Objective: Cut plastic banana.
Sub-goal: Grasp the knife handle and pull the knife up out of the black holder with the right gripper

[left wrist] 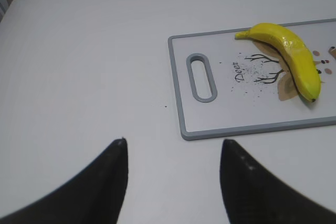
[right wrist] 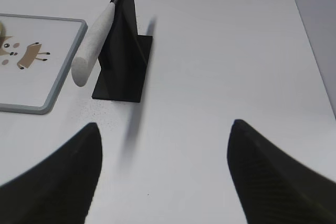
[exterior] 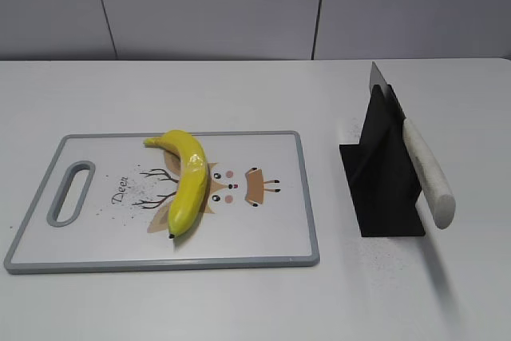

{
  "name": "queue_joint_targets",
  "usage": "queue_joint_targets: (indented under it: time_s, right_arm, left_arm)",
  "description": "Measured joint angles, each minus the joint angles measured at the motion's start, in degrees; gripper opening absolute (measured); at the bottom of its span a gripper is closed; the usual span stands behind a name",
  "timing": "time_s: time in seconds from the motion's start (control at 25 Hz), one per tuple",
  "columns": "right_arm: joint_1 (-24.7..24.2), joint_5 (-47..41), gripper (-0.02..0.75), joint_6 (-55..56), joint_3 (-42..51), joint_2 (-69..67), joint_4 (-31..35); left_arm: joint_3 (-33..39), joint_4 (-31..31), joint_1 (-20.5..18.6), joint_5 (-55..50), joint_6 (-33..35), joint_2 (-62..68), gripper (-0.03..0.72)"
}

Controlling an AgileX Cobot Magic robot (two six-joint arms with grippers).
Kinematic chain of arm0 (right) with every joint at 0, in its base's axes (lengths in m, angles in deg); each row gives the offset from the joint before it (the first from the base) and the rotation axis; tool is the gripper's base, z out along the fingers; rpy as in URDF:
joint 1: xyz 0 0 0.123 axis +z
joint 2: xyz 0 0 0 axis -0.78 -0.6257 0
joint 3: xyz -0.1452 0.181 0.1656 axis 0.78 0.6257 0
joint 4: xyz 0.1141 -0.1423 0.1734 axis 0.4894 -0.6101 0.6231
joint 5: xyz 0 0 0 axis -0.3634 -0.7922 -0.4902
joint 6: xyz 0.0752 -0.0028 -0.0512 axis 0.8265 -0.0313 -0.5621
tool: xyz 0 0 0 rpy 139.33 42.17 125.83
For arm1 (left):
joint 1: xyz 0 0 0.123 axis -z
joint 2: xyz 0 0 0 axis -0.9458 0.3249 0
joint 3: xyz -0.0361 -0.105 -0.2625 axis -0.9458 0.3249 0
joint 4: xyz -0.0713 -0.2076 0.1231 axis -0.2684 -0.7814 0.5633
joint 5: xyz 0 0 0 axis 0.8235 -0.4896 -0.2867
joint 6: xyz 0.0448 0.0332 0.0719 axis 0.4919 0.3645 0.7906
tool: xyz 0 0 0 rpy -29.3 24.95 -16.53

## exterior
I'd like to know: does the white-handled cleaver knife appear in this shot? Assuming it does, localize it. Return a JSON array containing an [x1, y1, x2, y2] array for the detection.
[[369, 61, 456, 229]]

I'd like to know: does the yellow plastic banana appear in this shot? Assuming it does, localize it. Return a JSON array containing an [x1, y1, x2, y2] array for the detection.
[[143, 130, 210, 239]]

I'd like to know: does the white grey-rimmed cutting board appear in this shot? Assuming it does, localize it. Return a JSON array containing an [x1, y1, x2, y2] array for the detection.
[[4, 131, 319, 274]]

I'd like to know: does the black knife stand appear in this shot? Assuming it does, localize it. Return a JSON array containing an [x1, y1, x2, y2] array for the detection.
[[339, 85, 425, 237]]

